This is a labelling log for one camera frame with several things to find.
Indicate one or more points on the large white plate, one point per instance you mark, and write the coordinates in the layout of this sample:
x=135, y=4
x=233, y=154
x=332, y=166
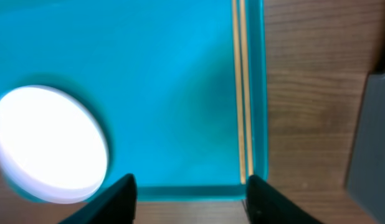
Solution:
x=50, y=145

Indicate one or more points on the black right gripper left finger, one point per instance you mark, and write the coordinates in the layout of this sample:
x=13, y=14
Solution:
x=115, y=205

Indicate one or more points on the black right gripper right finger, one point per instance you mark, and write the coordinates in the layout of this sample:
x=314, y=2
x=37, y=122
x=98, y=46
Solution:
x=266, y=205

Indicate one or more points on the teal plastic tray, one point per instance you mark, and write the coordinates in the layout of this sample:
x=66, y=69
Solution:
x=159, y=78

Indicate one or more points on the grey dishwasher rack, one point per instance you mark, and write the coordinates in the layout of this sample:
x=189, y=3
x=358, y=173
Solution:
x=366, y=176

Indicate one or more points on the wooden chopstick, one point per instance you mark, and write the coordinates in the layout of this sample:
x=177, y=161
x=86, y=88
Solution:
x=238, y=88
x=246, y=85

